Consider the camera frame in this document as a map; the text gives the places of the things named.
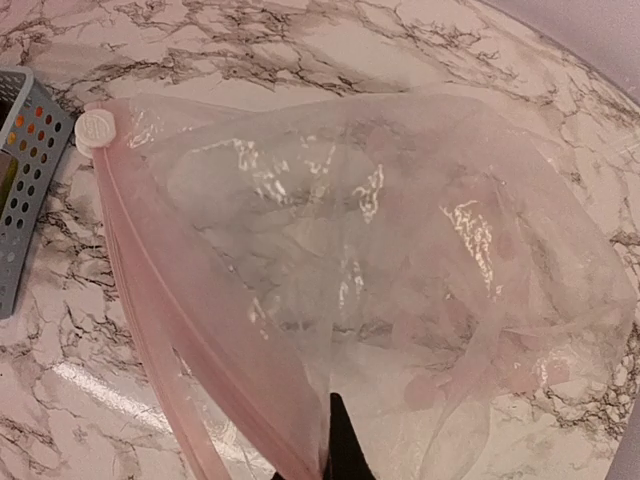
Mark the grey plastic basket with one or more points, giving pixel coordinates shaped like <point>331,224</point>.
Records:
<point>34,133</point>

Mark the white bag zipper slider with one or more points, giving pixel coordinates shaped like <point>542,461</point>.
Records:
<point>94,129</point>

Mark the clear zip top bag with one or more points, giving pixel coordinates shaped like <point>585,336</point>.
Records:
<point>417,255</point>

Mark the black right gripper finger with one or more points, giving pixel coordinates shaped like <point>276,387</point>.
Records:
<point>346,460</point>

